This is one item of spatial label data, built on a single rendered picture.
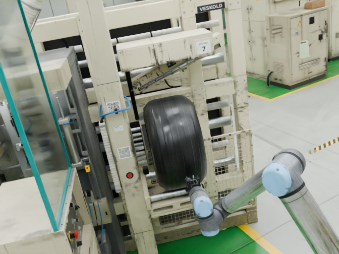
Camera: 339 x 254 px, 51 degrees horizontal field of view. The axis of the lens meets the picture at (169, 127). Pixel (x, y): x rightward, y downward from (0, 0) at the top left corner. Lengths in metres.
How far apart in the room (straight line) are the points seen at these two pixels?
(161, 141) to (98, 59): 0.56
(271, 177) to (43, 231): 0.94
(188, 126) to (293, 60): 4.63
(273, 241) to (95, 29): 2.21
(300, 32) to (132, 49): 4.57
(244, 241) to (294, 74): 3.93
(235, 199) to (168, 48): 1.02
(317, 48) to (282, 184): 5.57
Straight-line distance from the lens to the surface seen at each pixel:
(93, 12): 1.96
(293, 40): 6.41
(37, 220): 1.70
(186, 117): 2.01
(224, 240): 3.25
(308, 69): 6.77
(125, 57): 2.25
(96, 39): 1.97
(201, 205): 1.76
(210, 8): 2.62
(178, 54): 2.28
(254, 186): 1.69
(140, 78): 2.42
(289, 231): 3.33
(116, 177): 2.25
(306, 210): 1.45
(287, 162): 1.43
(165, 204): 2.25
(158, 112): 2.04
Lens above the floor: 2.14
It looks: 23 degrees down
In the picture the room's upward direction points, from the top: 10 degrees counter-clockwise
